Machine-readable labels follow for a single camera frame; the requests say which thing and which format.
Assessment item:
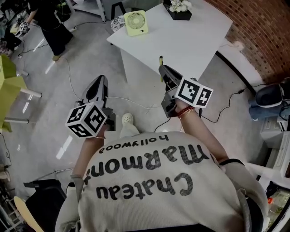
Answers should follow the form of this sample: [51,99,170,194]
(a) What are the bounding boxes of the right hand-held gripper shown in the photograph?
[158,65,214,118]

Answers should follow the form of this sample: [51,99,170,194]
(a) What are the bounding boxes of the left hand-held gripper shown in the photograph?
[65,75,116,139]

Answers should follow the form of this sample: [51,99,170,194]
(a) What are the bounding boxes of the yellow black pen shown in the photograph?
[159,55,164,83]

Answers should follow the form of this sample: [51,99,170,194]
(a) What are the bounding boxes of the person's right forearm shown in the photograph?
[175,99,229,165]

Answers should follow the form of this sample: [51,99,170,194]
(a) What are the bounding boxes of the person's left forearm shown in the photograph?
[72,130,107,179]

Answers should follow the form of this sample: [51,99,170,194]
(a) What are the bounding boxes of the person's white clog shoe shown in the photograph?
[121,112,136,125]

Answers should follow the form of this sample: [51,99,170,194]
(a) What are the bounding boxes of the white desk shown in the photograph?
[106,0,234,84]

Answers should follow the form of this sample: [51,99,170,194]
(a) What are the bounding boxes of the person's cream trouser leg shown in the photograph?
[119,123,140,139]

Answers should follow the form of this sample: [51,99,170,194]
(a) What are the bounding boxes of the black flower box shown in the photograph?
[163,0,193,21]

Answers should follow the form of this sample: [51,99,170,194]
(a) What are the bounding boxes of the light green desk fan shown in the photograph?
[123,10,149,37]

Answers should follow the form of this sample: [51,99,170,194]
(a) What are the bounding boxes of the white flower bouquet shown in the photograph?
[169,0,193,12]

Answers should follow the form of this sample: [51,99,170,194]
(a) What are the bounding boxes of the white metal shelf rack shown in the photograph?
[68,0,107,23]

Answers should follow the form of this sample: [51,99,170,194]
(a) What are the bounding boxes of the lime green table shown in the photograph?
[0,53,43,133]

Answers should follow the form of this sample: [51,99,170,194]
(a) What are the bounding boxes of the black folding chair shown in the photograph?
[24,179,68,232]

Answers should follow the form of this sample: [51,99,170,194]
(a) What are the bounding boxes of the person's cream printed shirt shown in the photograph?
[55,131,270,232]

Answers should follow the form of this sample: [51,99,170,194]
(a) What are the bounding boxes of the white cabinet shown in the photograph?
[246,113,290,179]

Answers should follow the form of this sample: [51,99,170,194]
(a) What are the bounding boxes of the round wooden stool seat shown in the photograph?
[13,196,52,232]

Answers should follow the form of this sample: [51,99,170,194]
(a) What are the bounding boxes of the red bead bracelet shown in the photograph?
[178,106,195,120]

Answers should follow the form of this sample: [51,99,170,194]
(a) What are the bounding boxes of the black floor cable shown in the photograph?
[154,116,173,133]

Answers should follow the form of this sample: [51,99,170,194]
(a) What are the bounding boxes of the black cable with adapter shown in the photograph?
[199,84,268,123]

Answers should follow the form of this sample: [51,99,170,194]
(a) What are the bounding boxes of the grey chair with black frame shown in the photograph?
[110,0,159,31]

